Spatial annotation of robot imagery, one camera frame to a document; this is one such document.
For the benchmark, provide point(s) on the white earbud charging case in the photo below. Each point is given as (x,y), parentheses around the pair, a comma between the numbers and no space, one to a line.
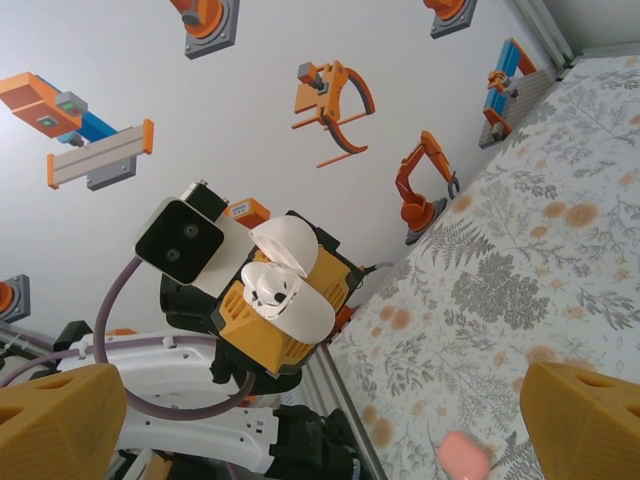
(305,310)

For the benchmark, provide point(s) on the orange grey actuator wall sticker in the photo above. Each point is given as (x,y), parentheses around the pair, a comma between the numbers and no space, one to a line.
(90,155)

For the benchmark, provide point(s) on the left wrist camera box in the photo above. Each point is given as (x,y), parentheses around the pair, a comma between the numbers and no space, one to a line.
(175,245)

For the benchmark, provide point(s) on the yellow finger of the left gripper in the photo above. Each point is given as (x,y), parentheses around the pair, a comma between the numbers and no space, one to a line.
(270,350)
(334,280)

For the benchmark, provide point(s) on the blue orange rail wall sticker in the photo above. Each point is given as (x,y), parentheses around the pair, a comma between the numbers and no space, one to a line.
(505,85)

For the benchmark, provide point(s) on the orange claw gripper wall sticker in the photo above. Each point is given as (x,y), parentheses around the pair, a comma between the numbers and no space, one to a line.
(325,100)

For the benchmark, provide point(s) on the orange motor wall sticker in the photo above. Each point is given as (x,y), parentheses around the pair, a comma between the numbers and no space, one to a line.
(205,35)
(12,300)

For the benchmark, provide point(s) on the floral printed table mat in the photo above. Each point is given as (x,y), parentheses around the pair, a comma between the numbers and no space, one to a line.
(500,300)

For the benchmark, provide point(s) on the pink earbud charging case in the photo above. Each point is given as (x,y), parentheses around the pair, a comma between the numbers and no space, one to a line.
(462,457)

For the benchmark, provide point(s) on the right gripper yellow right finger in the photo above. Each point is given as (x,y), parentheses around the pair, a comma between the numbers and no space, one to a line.
(585,430)

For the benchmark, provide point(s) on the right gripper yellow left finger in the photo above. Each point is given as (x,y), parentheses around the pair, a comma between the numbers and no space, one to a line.
(55,425)

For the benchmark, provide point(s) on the small orange box wall sticker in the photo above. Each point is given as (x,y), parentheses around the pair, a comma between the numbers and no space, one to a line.
(250,210)

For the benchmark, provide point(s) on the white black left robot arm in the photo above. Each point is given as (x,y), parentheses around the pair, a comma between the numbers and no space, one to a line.
(165,365)

